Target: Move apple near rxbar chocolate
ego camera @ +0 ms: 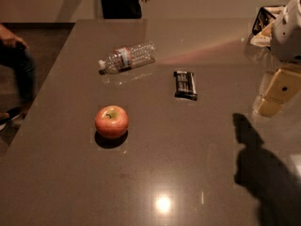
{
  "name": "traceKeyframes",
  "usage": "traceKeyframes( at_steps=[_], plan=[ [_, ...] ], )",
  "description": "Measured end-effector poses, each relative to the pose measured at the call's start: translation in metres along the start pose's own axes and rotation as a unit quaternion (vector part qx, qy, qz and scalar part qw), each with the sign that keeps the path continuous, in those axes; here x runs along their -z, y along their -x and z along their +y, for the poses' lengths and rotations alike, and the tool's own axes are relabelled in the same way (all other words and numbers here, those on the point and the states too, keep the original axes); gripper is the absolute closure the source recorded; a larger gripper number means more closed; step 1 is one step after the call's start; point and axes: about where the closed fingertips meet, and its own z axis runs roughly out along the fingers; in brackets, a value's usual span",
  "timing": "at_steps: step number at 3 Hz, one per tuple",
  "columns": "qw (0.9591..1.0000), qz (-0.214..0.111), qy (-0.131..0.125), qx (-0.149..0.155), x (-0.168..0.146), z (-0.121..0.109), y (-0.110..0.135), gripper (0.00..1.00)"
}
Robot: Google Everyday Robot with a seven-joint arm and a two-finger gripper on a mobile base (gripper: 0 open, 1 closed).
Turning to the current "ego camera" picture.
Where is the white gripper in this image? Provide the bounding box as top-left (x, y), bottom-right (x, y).
top-left (255, 0), bottom-right (301, 117)

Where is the red apple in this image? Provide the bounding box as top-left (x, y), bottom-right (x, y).
top-left (95, 105), bottom-right (129, 139)

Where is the black rxbar chocolate bar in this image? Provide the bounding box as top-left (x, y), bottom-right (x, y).
top-left (173, 71), bottom-right (198, 101)

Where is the black patterned snack bag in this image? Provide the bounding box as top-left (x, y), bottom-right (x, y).
top-left (250, 6), bottom-right (284, 47)

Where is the clear plastic water bottle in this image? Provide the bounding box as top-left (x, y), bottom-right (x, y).
top-left (99, 41), bottom-right (156, 74)

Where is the person in jeans at left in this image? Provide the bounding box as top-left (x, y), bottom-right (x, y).
top-left (0, 24), bottom-right (36, 130)

